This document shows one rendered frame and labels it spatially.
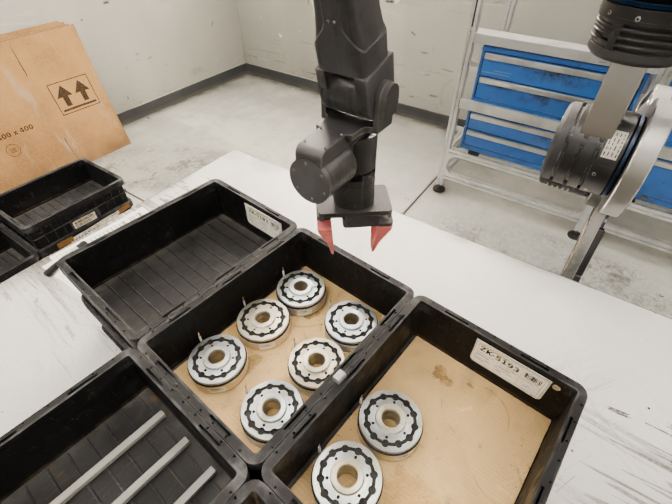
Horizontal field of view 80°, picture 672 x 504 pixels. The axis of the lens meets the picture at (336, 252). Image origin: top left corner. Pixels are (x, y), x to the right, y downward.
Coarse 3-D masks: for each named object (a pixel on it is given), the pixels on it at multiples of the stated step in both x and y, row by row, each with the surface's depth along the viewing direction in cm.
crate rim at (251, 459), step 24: (288, 240) 84; (360, 264) 79; (216, 288) 74; (408, 288) 74; (144, 336) 66; (312, 408) 58; (216, 432) 55; (288, 432) 55; (240, 456) 53; (264, 456) 53
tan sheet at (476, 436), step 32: (416, 352) 76; (384, 384) 71; (416, 384) 71; (448, 384) 71; (480, 384) 71; (352, 416) 67; (448, 416) 67; (480, 416) 67; (512, 416) 67; (544, 416) 67; (416, 448) 63; (448, 448) 63; (480, 448) 63; (512, 448) 63; (352, 480) 60; (384, 480) 60; (416, 480) 60; (448, 480) 60; (480, 480) 60; (512, 480) 60
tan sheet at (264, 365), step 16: (336, 288) 87; (304, 320) 81; (320, 320) 81; (288, 336) 78; (304, 336) 78; (320, 336) 78; (256, 352) 76; (272, 352) 76; (288, 352) 76; (256, 368) 73; (272, 368) 73; (192, 384) 71; (240, 384) 71; (256, 384) 71; (208, 400) 69; (224, 400) 69; (240, 400) 69; (304, 400) 69; (224, 416) 67; (240, 432) 65; (256, 448) 63
